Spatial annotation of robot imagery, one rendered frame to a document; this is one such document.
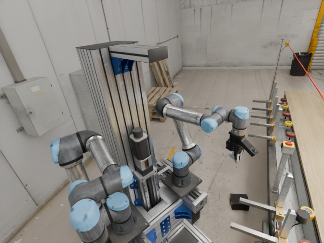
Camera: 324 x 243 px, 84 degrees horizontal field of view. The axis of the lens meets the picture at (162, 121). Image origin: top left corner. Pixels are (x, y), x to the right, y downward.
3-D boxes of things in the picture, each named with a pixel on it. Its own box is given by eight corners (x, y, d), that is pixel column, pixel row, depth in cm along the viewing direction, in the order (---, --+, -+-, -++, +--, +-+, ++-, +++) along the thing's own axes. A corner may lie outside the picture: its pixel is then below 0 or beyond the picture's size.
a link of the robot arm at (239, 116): (236, 103, 100) (252, 107, 95) (234, 121, 106) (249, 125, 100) (230, 109, 95) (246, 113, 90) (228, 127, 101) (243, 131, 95)
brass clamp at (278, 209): (274, 218, 131) (275, 214, 128) (273, 203, 141) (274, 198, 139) (283, 221, 128) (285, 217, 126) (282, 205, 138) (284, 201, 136)
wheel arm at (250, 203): (239, 203, 143) (239, 200, 141) (239, 200, 146) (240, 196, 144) (306, 224, 125) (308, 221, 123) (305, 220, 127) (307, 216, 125)
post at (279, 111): (269, 144, 217) (278, 108, 194) (269, 143, 220) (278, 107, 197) (273, 145, 216) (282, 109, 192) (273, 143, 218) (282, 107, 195)
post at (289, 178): (272, 220, 141) (287, 175, 118) (272, 215, 144) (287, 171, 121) (277, 221, 140) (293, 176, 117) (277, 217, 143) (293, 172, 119)
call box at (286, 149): (281, 153, 138) (283, 145, 134) (280, 148, 143) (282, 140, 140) (291, 155, 135) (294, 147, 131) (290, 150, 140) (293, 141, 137)
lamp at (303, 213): (287, 238, 109) (297, 216, 99) (287, 229, 114) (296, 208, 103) (299, 242, 107) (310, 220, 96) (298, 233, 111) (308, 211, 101)
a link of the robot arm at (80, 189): (101, 184, 71) (110, 205, 62) (70, 199, 66) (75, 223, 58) (95, 169, 67) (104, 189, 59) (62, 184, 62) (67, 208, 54)
